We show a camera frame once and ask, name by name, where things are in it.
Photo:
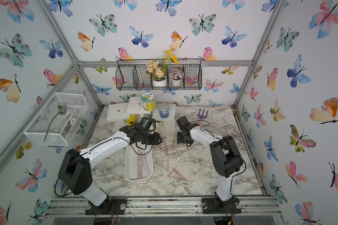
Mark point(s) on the purple garden fork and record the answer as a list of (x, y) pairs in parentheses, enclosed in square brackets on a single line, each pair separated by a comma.
[(202, 114)]

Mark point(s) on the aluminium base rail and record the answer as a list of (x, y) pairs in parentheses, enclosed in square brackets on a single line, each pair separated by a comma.
[(164, 206)]

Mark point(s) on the pink small triangle ruler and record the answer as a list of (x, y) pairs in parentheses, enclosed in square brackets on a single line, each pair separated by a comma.
[(175, 174)]

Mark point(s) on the pink straight ruler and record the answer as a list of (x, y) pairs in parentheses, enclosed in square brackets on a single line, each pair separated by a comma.
[(140, 163)]

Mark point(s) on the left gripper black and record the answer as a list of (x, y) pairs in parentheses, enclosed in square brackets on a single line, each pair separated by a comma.
[(156, 141)]

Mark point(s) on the black wire wall basket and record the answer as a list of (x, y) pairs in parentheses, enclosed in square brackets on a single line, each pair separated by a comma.
[(149, 75)]

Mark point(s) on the green lid jar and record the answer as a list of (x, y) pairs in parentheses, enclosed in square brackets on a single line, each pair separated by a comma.
[(148, 101)]

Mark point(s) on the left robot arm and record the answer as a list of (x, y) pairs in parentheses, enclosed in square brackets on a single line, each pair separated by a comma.
[(76, 169)]

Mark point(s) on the white stepped display stand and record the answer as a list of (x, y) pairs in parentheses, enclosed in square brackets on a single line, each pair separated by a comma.
[(119, 113)]

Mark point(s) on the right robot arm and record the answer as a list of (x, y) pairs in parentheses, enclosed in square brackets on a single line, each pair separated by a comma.
[(226, 157)]

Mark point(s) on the pink artificial flower stem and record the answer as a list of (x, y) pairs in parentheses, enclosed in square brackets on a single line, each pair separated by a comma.
[(62, 115)]

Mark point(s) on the yellow artificial flowers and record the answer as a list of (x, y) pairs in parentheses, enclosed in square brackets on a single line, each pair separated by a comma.
[(169, 57)]

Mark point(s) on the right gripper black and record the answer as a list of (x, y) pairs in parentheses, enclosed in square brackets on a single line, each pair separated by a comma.
[(179, 139)]

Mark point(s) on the purple triangle ruler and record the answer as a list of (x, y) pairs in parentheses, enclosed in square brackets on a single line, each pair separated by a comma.
[(164, 147)]

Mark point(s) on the beige flowers white pot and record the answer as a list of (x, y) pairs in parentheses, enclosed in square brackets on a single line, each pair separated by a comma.
[(158, 73)]

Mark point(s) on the yellow bottle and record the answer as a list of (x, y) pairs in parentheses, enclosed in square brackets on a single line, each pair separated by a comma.
[(132, 120)]

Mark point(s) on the white storage box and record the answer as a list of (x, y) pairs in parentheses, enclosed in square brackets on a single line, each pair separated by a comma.
[(131, 162)]

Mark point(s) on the purple flowers white pot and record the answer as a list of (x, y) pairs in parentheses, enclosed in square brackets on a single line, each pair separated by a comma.
[(176, 76)]

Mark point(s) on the clear triangle ruler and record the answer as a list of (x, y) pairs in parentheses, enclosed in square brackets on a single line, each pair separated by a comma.
[(170, 163)]

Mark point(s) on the blue can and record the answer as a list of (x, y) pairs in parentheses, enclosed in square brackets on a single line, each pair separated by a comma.
[(164, 111)]

